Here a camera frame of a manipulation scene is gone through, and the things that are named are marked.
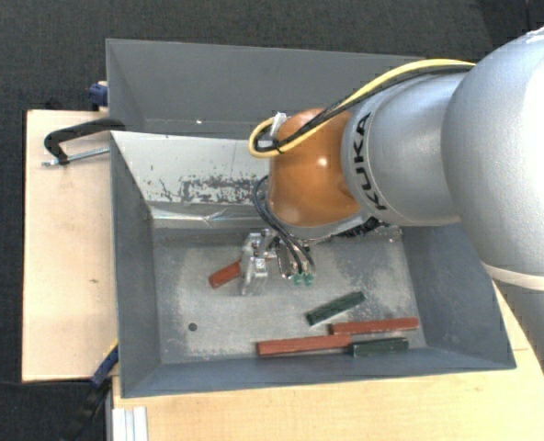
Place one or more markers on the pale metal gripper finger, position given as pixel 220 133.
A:
pixel 259 269
pixel 246 274

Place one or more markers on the red-brown block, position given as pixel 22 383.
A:
pixel 223 274
pixel 302 344
pixel 373 325

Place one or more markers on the grey metal bin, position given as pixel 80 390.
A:
pixel 207 320

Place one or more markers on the dark green flat block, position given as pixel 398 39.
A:
pixel 380 346
pixel 336 308

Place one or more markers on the pale wood flat board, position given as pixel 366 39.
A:
pixel 65 255

